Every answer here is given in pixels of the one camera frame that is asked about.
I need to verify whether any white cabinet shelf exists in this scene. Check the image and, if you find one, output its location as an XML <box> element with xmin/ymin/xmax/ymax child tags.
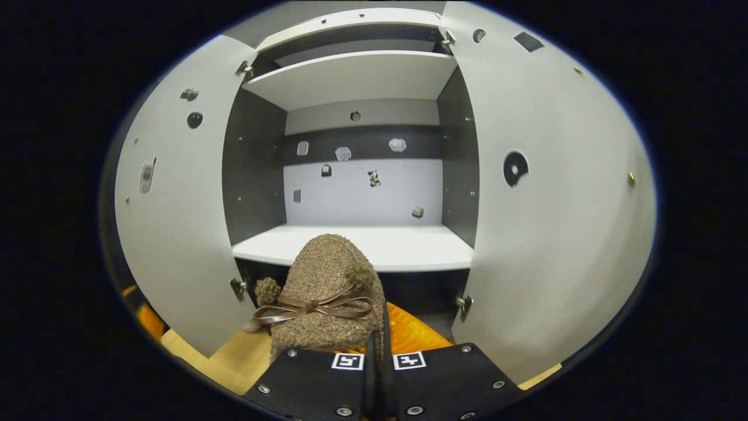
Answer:
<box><xmin>243</xmin><ymin>50</ymin><xmax>458</xmax><ymax>112</ymax></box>
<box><xmin>233</xmin><ymin>224</ymin><xmax>474</xmax><ymax>272</ymax></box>

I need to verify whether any white cabinet top panel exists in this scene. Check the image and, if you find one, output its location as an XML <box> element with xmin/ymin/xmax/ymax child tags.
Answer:
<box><xmin>257</xmin><ymin>7</ymin><xmax>442</xmax><ymax>50</ymax></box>

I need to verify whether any white shoe cabinet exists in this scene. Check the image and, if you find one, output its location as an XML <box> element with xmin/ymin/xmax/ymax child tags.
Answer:
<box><xmin>114</xmin><ymin>3</ymin><xmax>658</xmax><ymax>387</ymax></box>

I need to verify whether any brown fuzzy shoe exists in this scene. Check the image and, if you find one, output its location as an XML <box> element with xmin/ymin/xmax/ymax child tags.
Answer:
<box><xmin>252</xmin><ymin>234</ymin><xmax>386</xmax><ymax>363</ymax></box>

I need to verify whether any white cabinet door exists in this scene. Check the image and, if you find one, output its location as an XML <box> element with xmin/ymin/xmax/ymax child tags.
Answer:
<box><xmin>438</xmin><ymin>3</ymin><xmax>658</xmax><ymax>387</ymax></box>
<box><xmin>114</xmin><ymin>35</ymin><xmax>258</xmax><ymax>357</ymax></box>

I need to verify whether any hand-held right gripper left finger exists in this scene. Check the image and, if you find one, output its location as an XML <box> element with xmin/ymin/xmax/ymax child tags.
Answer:
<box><xmin>243</xmin><ymin>333</ymin><xmax>378</xmax><ymax>421</ymax></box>

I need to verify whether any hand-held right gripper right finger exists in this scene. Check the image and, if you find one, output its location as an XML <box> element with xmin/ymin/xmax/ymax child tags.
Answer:
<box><xmin>380</xmin><ymin>301</ymin><xmax>527</xmax><ymax>421</ymax></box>

